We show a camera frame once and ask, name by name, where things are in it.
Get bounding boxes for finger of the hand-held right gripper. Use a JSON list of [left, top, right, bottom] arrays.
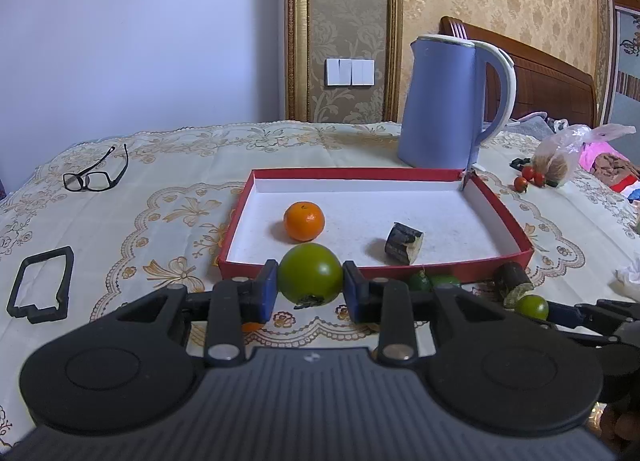
[[596, 298, 640, 323], [545, 302, 623, 339]]

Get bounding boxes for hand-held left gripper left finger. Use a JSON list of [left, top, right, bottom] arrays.
[[107, 261, 279, 367]]

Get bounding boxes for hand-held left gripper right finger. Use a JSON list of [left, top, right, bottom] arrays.
[[342, 261, 516, 364]]

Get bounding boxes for small green tomato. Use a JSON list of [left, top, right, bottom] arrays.
[[514, 294, 550, 322]]

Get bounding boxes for large green tomato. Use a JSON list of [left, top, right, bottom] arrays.
[[278, 242, 345, 309]]

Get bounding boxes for cut eggplant piece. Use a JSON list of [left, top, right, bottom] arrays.
[[384, 222, 425, 266], [494, 262, 535, 309]]

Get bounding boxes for red cardboard box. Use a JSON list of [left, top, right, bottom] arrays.
[[217, 167, 535, 284]]

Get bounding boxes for person's right hand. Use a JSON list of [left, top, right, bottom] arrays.
[[600, 403, 640, 458]]

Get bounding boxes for white tissue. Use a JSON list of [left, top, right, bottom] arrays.
[[614, 258, 640, 302]]

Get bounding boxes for embroidered cream tablecloth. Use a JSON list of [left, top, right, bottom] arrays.
[[0, 121, 640, 461]]

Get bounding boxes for pink cloth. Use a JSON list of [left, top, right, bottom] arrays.
[[577, 141, 640, 202]]

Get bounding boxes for clear plastic bag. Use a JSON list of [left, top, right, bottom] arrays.
[[531, 124, 638, 188]]

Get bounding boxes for black eyeglasses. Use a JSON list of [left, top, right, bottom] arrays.
[[63, 143, 130, 192]]

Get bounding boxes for blue electric kettle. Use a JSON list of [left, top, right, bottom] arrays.
[[396, 34, 517, 172]]

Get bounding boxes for wooden headboard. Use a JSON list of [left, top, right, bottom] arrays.
[[439, 16, 599, 129]]

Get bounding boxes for black rectangular plastic frame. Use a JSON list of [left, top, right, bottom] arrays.
[[6, 246, 75, 325]]

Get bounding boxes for white wall switch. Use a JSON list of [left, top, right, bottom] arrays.
[[326, 58, 375, 88]]

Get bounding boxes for gold framed wall panel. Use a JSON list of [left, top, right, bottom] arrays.
[[285, 0, 403, 122]]

